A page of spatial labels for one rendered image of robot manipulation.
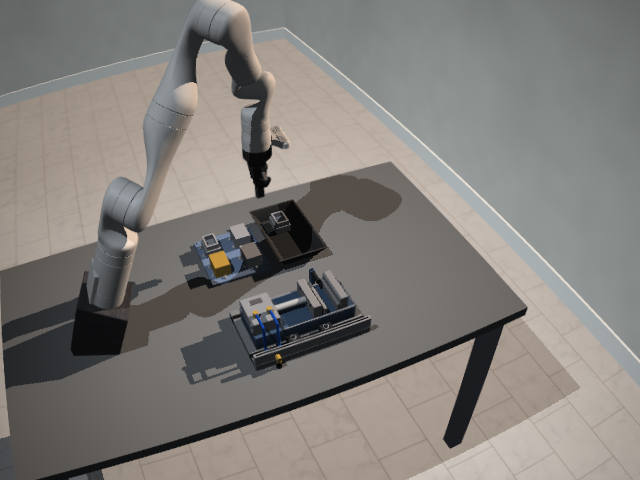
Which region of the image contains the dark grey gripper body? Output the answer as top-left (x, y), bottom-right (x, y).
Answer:
top-left (242, 145), bottom-right (272, 178)

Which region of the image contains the grey flat bar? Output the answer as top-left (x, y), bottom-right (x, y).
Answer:
top-left (307, 282), bottom-right (327, 314)
top-left (320, 278), bottom-right (340, 310)

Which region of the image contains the orange rectangular block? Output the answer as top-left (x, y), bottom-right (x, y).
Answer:
top-left (209, 251), bottom-right (232, 278)

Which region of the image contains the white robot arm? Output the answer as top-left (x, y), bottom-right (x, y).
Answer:
top-left (86, 0), bottom-right (290, 309)

